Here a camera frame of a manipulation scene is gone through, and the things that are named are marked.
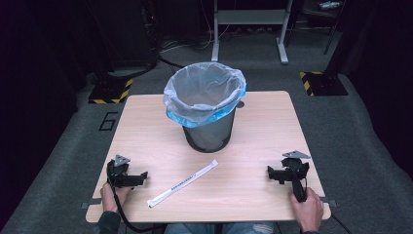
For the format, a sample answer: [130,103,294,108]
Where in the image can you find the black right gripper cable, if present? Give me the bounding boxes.
[330,213,354,234]

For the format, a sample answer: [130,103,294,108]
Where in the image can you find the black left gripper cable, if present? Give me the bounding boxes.
[107,179,165,234]

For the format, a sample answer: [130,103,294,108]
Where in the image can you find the clear blue plastic bin bag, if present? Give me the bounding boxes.
[162,61,247,129]

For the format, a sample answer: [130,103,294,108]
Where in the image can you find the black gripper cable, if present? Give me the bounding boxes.
[330,213,354,234]
[107,179,165,234]

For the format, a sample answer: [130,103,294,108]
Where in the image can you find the white paper-wrapped chopsticks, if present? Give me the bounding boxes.
[146,159,219,209]

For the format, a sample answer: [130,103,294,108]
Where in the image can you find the bundle of floor cables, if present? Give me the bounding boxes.
[159,19,242,53]

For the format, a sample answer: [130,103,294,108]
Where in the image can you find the person's legs in jeans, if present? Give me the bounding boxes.
[163,221,276,234]

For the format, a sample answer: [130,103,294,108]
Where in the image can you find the grey tape strip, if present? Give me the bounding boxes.
[80,197,102,210]
[319,196,338,208]

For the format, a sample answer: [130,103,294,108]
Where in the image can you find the black yellow striped base plate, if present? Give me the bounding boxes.
[298,70,350,98]
[88,77,134,105]

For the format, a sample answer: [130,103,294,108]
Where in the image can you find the black stand pole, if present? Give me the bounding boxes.
[324,0,361,77]

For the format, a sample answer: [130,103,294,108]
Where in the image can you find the person's right hand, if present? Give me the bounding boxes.
[288,187,325,233]

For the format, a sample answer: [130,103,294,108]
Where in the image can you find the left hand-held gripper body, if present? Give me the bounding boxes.
[106,154,131,189]

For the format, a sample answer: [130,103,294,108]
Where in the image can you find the person's left hand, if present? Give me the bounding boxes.
[99,181,132,215]

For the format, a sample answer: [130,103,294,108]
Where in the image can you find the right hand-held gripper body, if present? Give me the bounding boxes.
[281,149,312,204]

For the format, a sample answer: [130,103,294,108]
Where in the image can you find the white metal desk frame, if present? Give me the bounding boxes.
[210,0,295,65]

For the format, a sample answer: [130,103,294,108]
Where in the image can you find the grey metal mesh bin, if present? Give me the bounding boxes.
[181,107,237,154]

